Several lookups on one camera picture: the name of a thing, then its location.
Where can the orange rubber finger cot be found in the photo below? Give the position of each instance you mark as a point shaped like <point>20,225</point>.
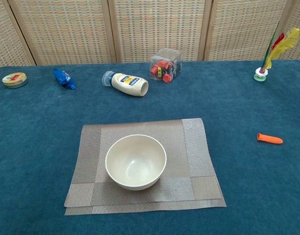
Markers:
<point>269,139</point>

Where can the blue table cloth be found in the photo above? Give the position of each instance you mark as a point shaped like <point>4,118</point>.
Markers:
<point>42,147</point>

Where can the white ceramic bowl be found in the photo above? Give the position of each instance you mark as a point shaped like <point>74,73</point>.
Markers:
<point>135,161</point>

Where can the colourful feather shuttlecock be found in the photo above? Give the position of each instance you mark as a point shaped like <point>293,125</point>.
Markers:
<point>260,76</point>

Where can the grey-brown woven placemat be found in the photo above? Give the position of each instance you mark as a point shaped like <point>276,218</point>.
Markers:
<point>179,147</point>

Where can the blue snack packet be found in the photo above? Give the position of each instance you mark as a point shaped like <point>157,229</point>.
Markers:
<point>63,78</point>

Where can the mayonnaise squeeze bottle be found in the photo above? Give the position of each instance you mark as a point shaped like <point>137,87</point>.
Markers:
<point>128,84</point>

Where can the woven wooden folding screen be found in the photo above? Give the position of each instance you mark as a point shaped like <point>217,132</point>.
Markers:
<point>66,29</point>

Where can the clear box with orange pieces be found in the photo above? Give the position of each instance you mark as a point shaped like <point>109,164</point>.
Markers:
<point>166,67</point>

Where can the round yellow tin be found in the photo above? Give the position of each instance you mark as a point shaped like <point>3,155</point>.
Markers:
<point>14,80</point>

